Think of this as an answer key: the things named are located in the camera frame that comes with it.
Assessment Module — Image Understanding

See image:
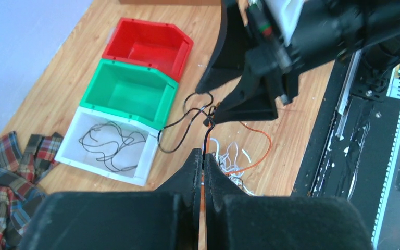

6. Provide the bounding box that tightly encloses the black cable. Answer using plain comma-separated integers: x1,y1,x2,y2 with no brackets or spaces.
157,91,218,163
78,120,147,173

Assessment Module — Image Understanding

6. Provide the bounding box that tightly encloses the orange cable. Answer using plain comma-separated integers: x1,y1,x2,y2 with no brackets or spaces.
198,120,273,250

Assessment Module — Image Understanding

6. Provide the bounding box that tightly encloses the plaid cloth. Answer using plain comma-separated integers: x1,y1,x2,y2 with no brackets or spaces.
0,131,63,249

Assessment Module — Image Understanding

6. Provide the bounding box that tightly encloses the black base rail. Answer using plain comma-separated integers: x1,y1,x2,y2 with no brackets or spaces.
291,51,400,249

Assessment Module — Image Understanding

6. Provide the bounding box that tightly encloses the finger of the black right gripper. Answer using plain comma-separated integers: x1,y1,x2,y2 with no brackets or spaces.
195,1,252,94
214,69,279,124

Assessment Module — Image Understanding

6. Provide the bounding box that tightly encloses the red plastic bin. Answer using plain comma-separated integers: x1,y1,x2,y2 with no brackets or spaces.
102,17,194,82

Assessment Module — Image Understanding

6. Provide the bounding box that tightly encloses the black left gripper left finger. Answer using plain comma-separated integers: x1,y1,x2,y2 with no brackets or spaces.
20,148,203,249

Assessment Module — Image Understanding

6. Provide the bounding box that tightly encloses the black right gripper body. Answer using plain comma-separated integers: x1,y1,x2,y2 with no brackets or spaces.
241,1,400,104

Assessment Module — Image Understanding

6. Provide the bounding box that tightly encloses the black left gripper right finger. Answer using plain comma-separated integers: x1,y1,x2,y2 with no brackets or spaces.
203,154,372,249

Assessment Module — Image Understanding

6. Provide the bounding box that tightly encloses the green plastic bin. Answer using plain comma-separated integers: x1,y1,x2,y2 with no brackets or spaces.
80,59,179,130

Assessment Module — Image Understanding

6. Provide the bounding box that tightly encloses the wooden compartment tray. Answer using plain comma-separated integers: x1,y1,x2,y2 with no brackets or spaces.
119,0,221,6

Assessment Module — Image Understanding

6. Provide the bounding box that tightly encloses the white cable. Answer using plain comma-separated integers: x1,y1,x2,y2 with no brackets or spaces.
208,137,256,196

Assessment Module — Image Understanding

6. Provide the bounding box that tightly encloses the white plastic bin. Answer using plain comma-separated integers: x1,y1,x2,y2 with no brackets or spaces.
55,107,157,186

